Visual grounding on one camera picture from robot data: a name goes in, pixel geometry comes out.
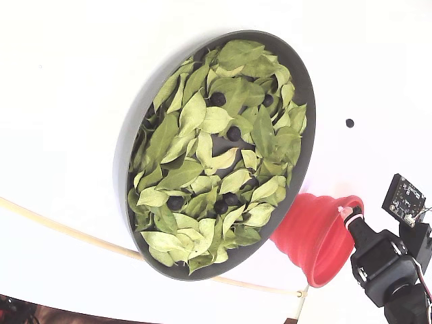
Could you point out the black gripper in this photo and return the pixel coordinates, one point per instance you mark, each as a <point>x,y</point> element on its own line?
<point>372,254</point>

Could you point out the red collapsible cup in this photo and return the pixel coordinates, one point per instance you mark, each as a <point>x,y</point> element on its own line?
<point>303,229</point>

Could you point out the grey round bowl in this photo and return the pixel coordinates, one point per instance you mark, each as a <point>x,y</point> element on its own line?
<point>302,84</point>

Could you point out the short beige rod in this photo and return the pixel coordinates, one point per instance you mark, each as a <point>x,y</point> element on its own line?
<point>301,305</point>

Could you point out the small black table mark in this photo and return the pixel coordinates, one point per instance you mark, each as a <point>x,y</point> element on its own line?
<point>350,123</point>

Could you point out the large dark green leaf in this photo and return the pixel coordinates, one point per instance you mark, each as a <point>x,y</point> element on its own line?
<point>263,131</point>

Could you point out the green leaf pile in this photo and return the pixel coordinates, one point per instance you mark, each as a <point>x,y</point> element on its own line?
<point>192,114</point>

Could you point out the long beige rod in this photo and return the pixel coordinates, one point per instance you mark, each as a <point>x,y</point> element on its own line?
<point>130,253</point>

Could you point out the camera circuit board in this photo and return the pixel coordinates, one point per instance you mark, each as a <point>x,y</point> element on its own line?
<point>403,197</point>

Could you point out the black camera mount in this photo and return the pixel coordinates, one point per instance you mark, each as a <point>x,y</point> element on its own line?
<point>416,243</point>

